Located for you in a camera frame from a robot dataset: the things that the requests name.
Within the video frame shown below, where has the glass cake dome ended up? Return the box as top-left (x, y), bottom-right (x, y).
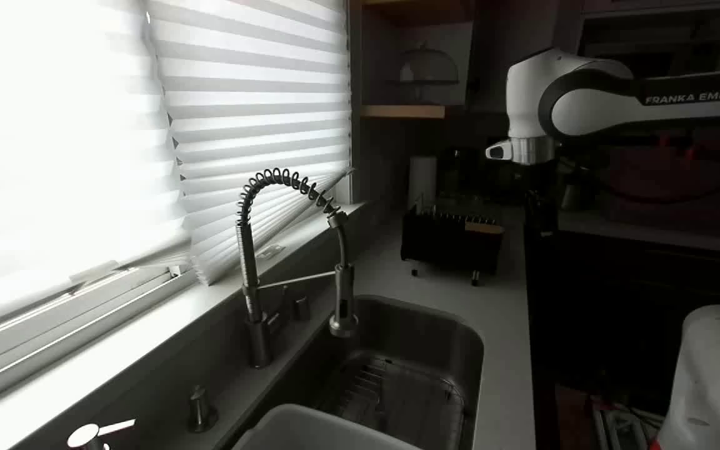
top-left (398, 48), bottom-right (460, 84)

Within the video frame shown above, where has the white plastic wash basin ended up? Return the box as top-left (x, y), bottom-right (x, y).
top-left (231, 402), bottom-right (418, 450)

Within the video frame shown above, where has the black dish drying rack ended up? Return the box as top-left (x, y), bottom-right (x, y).
top-left (400, 208), bottom-right (505, 286)

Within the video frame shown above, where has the stainless steel sink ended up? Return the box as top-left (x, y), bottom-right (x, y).
top-left (293, 294), bottom-right (486, 450)

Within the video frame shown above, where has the chrome soap dispenser pump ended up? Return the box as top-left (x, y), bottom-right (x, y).
top-left (188, 386), bottom-right (218, 433)

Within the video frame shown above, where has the white paper towel roll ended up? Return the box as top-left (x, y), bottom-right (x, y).
top-left (408, 156), bottom-right (436, 208)

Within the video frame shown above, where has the white pleated window blind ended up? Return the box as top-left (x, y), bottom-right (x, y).
top-left (148, 0), bottom-right (353, 286)

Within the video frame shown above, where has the metal sink bottom grid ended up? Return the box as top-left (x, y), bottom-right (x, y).
top-left (314, 353), bottom-right (464, 450)

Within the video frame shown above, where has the chrome spring kitchen faucet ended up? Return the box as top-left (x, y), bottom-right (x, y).
top-left (235, 168), bottom-right (360, 367)

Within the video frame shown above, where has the wooden wall shelf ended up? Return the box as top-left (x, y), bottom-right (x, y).
top-left (360, 102), bottom-right (446, 121)

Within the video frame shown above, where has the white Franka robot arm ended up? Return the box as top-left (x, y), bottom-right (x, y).
top-left (485, 48), bottom-right (720, 166)

